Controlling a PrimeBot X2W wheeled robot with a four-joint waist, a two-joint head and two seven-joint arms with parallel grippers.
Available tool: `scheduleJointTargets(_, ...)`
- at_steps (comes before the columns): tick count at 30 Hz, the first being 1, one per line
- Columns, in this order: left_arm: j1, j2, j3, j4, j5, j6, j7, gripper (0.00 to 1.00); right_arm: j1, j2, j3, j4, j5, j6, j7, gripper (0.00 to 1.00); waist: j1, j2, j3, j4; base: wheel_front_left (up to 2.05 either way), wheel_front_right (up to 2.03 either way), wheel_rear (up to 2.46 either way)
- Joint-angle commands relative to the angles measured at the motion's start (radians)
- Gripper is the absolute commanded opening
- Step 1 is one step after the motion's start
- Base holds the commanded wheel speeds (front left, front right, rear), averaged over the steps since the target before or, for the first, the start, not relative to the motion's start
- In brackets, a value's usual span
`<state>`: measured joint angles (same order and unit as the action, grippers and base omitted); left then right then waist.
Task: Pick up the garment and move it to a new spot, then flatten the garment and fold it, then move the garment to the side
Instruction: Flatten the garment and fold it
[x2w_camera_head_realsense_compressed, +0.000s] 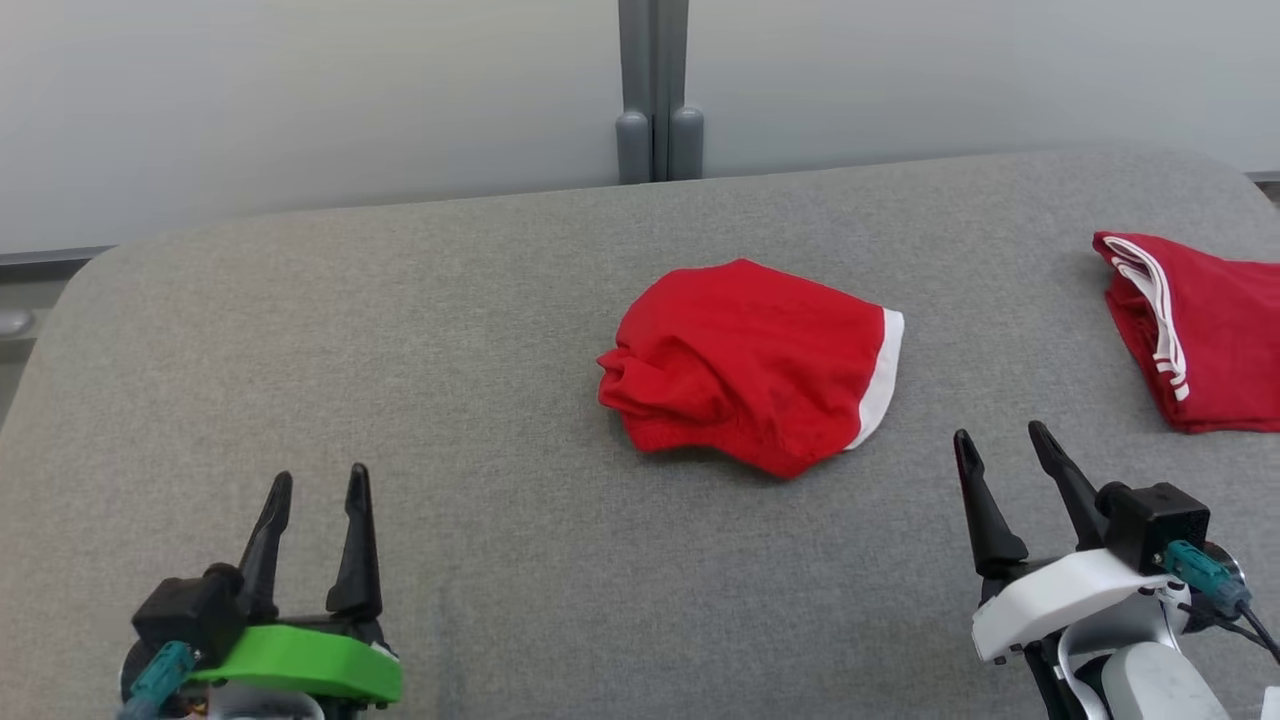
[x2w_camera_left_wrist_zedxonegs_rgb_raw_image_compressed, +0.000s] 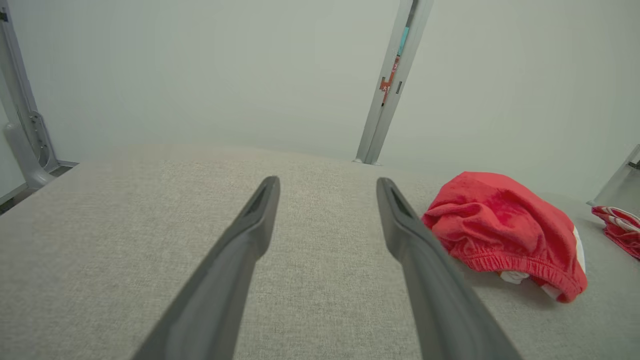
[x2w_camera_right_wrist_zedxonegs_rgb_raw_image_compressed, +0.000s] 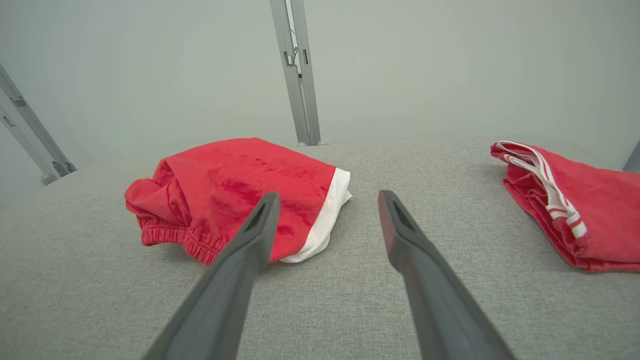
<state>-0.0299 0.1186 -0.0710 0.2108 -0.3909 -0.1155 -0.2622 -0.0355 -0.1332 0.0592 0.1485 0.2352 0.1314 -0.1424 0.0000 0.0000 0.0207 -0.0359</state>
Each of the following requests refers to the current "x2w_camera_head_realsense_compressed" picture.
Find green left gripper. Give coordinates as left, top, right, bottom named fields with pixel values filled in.
left=185, top=462, right=404, bottom=704

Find red shorts with white trim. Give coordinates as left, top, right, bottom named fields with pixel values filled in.
left=596, top=258, right=906, bottom=479

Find teal left camera connector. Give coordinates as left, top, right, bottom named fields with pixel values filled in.
left=118, top=642, right=198, bottom=720

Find red and white basketball jersey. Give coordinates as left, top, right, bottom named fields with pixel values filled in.
left=1092, top=231, right=1280, bottom=435

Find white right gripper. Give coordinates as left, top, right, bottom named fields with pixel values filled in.
left=952, top=420, right=1173, bottom=664

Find thin black right camera cable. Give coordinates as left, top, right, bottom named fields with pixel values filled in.
left=1175, top=598, right=1280, bottom=666

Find teal right camera connector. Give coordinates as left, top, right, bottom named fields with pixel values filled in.
left=1162, top=540, right=1253, bottom=618

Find teal camera connector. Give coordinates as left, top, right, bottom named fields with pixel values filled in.
left=1162, top=540, right=1253, bottom=618
left=118, top=642, right=198, bottom=720

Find grey double partition post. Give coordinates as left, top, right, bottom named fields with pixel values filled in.
left=614, top=0, right=705, bottom=185

